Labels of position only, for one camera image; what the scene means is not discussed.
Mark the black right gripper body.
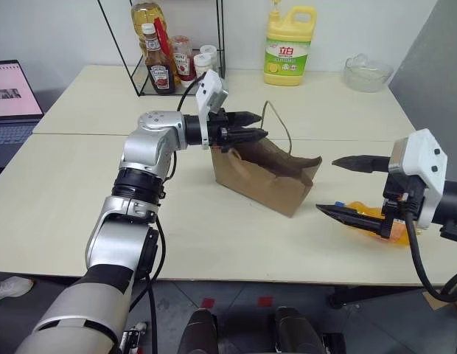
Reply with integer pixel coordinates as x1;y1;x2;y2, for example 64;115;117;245
377;173;427;243

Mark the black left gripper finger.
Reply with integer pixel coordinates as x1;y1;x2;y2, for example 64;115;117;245
227;111;262;128
227;127;270;149

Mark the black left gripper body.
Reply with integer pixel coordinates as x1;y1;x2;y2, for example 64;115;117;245
207;108;234;154

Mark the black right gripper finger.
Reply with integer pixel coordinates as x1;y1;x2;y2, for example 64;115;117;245
331;155;392;174
315;203;387;237

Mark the orange snack packet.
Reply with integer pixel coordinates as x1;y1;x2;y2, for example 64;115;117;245
333;199;423;251

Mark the brown paper bag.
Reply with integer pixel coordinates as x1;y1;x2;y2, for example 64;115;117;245
210;100;324;219

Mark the white mayonnaise bottle blue label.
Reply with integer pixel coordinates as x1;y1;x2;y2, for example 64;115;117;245
193;53;214;80

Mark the yellow detergent bottle green label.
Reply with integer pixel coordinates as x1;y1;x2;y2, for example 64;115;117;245
263;0;318;88

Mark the red ketchup squeeze bottle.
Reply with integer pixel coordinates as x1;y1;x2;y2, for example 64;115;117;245
170;35;197;89

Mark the white capped seasoning jar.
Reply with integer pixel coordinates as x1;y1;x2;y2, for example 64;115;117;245
199;44;217;62

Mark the dark glass ketchup bottle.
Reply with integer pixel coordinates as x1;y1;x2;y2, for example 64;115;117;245
142;22;177;96

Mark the black table foot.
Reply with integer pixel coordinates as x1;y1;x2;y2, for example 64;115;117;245
326;284;427;310

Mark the clear glass bowl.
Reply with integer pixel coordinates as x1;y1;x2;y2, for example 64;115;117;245
342;52;394;93

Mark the red plastic stick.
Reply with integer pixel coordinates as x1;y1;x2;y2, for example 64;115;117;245
153;18;175;63

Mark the dark rounded shape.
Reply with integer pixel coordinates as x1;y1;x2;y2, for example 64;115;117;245
274;306;324;354
176;308;219;354

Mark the brown cardboard box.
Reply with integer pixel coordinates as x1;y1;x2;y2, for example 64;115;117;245
422;283;457;314

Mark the yellow cooking oil bottle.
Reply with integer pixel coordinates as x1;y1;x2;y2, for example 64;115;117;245
130;1;170;60

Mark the open laptop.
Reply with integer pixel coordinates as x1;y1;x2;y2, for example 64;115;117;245
0;60;44;170

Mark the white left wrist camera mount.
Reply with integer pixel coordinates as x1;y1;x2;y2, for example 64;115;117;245
195;69;229;150

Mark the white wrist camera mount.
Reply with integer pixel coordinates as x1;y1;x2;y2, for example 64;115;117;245
388;128;448;229
195;69;229;150

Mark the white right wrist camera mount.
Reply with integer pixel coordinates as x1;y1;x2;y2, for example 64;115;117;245
388;128;448;229

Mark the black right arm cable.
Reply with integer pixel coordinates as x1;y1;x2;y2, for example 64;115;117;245
400;191;457;304

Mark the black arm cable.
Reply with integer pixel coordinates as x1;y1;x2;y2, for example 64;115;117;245
119;75;206;354
400;191;457;304

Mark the black wire rack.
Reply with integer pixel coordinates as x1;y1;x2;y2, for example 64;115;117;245
97;0;226;97

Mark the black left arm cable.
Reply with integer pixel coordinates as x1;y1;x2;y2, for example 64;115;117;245
119;75;206;354

